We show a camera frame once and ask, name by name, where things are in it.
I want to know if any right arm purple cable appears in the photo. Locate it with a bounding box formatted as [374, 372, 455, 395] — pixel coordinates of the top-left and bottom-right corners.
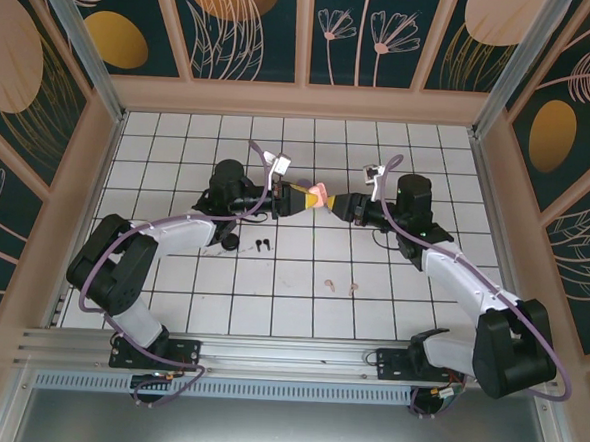
[360, 153, 589, 429]

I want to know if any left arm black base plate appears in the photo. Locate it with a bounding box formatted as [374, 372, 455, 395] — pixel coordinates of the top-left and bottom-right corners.
[108, 333, 204, 375]

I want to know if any aluminium table edge rail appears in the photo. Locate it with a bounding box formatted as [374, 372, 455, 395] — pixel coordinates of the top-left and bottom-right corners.
[455, 130, 540, 349]
[41, 108, 128, 333]

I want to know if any slotted grey cable duct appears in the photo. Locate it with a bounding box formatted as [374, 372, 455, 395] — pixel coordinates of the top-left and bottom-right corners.
[30, 364, 542, 420]

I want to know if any aluminium frame post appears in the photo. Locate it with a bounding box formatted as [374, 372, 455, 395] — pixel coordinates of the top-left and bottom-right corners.
[20, 0, 135, 125]
[471, 0, 588, 145]

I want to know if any grey metal sheet panel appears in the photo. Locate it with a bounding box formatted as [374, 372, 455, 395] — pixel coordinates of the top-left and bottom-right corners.
[8, 384, 559, 442]

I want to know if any aluminium mounting rail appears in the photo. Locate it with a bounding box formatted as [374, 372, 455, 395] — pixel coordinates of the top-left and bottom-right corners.
[13, 319, 562, 399]

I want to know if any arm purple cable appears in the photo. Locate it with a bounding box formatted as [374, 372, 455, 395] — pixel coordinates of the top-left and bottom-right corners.
[360, 153, 589, 429]
[71, 128, 281, 415]

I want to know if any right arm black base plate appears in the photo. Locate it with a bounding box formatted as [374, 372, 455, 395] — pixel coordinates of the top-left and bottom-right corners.
[373, 346, 468, 389]

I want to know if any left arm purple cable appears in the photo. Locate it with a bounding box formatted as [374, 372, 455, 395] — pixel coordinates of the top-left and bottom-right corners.
[71, 128, 281, 415]

